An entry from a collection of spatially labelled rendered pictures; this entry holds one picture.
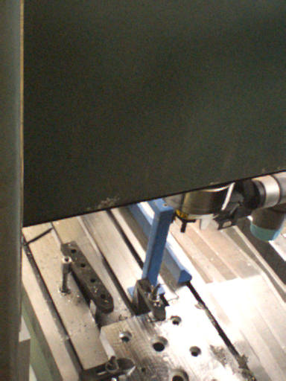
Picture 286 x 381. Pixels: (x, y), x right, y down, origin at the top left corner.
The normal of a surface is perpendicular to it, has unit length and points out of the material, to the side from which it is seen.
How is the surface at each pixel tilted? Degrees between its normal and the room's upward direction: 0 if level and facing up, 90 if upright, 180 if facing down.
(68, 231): 0
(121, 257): 0
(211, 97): 90
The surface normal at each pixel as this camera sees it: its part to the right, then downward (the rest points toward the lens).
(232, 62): 0.43, 0.63
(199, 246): 0.08, -0.83
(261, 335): 0.19, -0.66
